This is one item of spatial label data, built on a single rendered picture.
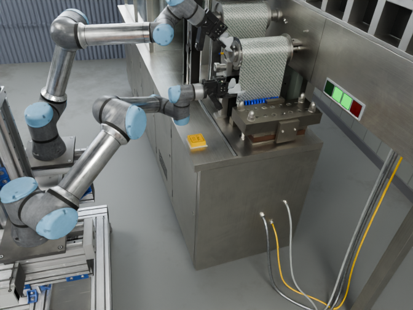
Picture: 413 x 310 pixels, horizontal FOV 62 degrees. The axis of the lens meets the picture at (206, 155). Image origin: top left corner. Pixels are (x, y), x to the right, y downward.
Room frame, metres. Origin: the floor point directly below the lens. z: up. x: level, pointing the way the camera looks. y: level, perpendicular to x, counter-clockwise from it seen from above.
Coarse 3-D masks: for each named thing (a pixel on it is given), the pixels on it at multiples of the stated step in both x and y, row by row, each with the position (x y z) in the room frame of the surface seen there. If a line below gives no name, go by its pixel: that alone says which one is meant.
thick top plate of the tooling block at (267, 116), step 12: (252, 108) 1.43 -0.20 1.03; (264, 108) 1.45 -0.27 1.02; (276, 108) 1.45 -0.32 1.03; (288, 108) 1.45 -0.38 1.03; (300, 108) 1.46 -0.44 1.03; (240, 120) 1.34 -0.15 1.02; (264, 120) 1.34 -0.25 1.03; (276, 120) 1.34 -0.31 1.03; (300, 120) 1.39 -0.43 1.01; (312, 120) 1.41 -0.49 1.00; (252, 132) 1.30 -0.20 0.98
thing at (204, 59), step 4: (208, 0) 2.24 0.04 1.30; (208, 4) 2.24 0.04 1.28; (204, 8) 2.25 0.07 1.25; (208, 8) 2.24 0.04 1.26; (208, 36) 2.21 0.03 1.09; (208, 40) 2.21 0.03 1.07; (204, 44) 2.20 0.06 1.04; (208, 44) 2.21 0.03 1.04; (204, 48) 2.20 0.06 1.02; (208, 48) 2.21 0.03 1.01; (200, 52) 2.21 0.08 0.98; (204, 52) 2.20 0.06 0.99; (208, 52) 2.22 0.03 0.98; (200, 56) 2.21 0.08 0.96; (204, 56) 2.20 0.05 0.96; (208, 56) 2.22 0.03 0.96; (200, 60) 2.20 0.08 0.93; (204, 60) 2.21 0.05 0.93; (208, 60) 2.22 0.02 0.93; (200, 64) 2.20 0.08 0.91; (204, 64) 2.21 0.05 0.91; (208, 64) 2.22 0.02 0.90
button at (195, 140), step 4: (188, 136) 1.32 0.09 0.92; (192, 136) 1.33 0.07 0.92; (196, 136) 1.33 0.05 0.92; (200, 136) 1.33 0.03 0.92; (188, 140) 1.31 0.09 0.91; (192, 140) 1.29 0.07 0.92; (196, 140) 1.29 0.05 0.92; (200, 140) 1.30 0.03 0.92; (204, 140) 1.30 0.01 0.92; (192, 144) 1.27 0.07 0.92; (196, 144) 1.27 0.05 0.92; (200, 144) 1.28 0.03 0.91; (204, 144) 1.29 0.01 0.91
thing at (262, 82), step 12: (240, 72) 1.49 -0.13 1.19; (252, 72) 1.51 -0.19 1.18; (264, 72) 1.53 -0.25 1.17; (276, 72) 1.55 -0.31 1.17; (240, 84) 1.49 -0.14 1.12; (252, 84) 1.51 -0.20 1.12; (264, 84) 1.54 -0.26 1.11; (276, 84) 1.56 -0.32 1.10; (240, 96) 1.49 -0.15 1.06; (252, 96) 1.51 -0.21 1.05; (264, 96) 1.54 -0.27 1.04; (276, 96) 1.56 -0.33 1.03
